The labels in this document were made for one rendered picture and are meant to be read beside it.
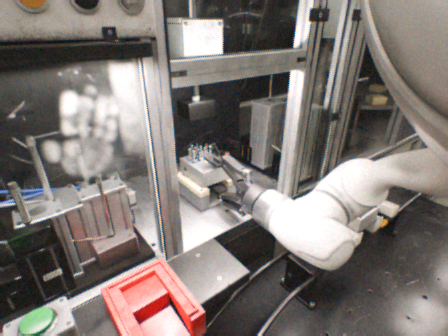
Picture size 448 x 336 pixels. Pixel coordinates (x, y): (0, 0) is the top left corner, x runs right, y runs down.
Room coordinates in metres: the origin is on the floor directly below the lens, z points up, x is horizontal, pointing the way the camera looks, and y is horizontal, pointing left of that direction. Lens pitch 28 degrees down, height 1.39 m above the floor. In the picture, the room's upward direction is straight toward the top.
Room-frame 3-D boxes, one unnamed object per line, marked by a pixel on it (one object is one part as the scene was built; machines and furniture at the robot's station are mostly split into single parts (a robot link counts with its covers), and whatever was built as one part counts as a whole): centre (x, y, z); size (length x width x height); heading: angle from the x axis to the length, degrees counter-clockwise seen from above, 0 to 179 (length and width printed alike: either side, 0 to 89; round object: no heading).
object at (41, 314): (0.24, 0.25, 1.03); 0.04 x 0.04 x 0.02
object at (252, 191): (0.59, -0.07, 1.01); 0.09 x 0.07 x 0.08; 38
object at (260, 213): (0.54, -0.12, 1.01); 0.09 x 0.06 x 0.09; 128
